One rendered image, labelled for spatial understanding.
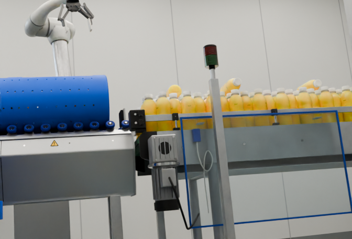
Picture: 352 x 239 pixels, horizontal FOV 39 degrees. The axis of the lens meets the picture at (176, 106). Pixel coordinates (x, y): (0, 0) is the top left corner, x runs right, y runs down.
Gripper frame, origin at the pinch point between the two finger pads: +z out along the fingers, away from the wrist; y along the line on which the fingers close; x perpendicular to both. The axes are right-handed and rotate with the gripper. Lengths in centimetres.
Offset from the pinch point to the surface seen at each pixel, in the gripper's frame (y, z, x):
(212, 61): -38, 47, 60
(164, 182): -4, 95, 51
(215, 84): -37, 58, 58
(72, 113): 19, 51, 19
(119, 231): 8, 109, 16
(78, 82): 13.1, 37.0, 21.0
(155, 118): -15, 63, 35
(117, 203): 7, 97, 17
